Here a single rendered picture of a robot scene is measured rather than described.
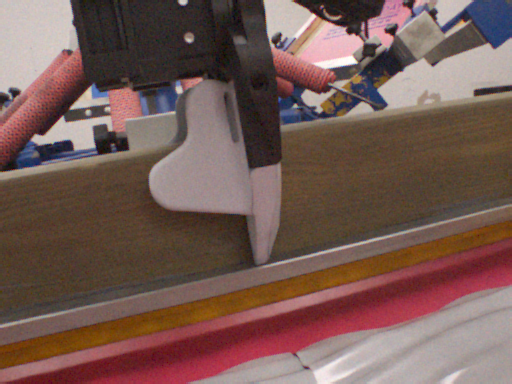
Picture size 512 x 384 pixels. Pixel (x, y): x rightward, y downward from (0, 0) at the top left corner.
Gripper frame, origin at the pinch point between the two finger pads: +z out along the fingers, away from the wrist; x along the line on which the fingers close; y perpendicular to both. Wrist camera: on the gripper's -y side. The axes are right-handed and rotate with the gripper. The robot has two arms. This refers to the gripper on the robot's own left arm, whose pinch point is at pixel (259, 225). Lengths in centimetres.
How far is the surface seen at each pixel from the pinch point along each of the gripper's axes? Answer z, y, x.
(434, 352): 4.6, -4.6, 8.8
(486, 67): -5, -200, -191
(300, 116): -2, -26, -59
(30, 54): -78, 86, -412
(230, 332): 5.2, 2.8, 1.2
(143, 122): -6.2, 4.6, -26.0
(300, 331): 5.3, -0.6, 3.0
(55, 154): -1, 27, -96
